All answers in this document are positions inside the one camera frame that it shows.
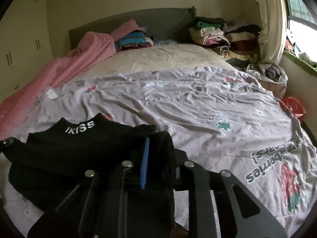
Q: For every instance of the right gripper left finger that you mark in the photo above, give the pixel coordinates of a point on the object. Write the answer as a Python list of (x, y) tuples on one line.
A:
[(97, 206)]

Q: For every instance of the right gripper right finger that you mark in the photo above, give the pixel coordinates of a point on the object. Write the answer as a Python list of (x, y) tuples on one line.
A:
[(209, 204)]

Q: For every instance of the black IKISS sweater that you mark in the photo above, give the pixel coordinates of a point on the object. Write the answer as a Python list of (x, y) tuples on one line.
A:
[(50, 163)]

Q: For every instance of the basket of clothes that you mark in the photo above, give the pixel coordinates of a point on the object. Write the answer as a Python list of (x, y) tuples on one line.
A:
[(271, 77)]

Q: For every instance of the striped folded clothes stack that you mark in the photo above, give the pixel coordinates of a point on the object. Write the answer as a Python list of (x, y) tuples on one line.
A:
[(134, 40)]

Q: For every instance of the mixed folded clothes pile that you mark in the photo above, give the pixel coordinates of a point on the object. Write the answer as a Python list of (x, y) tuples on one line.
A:
[(236, 41)]

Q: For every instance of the person's right hand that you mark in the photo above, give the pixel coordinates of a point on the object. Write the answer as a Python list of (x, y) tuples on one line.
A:
[(178, 232)]

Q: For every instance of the lilac strawberry print duvet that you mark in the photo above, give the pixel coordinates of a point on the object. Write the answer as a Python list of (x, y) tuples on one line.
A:
[(222, 119)]

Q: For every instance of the red plastic bag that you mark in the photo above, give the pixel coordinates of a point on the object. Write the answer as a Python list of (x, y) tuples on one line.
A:
[(293, 105)]

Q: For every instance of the cream bed sheet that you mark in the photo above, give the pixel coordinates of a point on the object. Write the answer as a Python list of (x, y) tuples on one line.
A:
[(164, 57)]

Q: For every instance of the pink blanket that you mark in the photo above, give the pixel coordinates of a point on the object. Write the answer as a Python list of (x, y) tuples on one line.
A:
[(93, 48)]

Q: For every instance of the cluttered green window sill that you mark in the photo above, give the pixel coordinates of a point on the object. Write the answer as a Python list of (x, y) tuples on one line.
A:
[(301, 59)]

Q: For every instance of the cream wardrobe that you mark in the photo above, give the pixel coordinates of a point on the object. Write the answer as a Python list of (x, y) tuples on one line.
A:
[(25, 45)]

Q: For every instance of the dark grey headboard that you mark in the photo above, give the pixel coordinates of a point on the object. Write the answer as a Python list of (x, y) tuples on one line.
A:
[(161, 24)]

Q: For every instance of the window with grille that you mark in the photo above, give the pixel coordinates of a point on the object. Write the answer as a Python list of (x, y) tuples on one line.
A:
[(302, 24)]

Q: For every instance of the cream curtain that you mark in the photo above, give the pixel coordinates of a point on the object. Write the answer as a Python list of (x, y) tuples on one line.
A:
[(272, 37)]

